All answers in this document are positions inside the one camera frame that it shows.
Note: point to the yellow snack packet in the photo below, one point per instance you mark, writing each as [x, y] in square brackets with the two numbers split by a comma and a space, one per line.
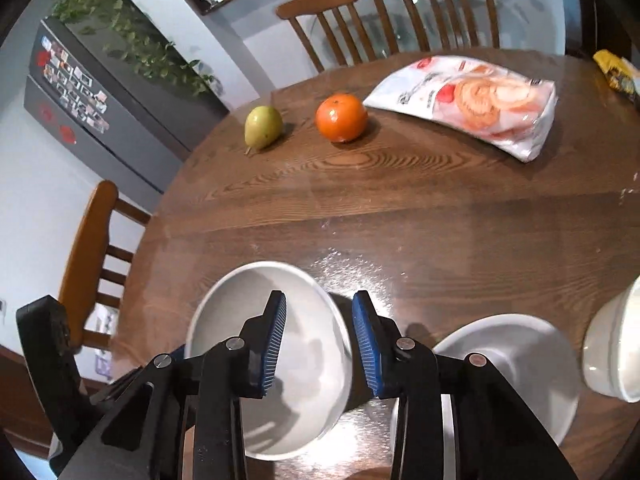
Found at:
[620, 75]

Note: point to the white snack bag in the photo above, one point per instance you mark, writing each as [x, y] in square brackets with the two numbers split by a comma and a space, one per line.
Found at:
[475, 100]

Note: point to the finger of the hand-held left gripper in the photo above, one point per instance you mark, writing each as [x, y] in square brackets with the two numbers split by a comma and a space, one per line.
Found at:
[47, 360]

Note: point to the grey refrigerator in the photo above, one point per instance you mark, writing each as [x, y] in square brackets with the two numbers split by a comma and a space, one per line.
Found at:
[125, 110]

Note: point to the orange tangerine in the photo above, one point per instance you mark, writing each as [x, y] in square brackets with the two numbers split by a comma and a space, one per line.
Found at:
[341, 117]

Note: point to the cream flared bowl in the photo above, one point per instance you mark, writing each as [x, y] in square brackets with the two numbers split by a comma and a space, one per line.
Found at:
[300, 310]

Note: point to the trailing green plant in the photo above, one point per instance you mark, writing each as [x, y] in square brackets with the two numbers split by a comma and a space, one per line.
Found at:
[150, 55]

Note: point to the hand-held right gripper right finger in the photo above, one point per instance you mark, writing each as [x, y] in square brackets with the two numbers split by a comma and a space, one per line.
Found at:
[365, 345]

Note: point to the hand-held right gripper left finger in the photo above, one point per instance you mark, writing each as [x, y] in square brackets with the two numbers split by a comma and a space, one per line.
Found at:
[272, 345]

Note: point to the white round bowl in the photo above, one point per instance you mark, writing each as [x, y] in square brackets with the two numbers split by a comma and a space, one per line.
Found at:
[515, 350]

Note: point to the green pear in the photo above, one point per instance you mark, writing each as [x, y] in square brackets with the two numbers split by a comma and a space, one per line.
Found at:
[262, 127]

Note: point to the white straight-sided bowl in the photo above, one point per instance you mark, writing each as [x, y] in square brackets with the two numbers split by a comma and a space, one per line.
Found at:
[615, 350]

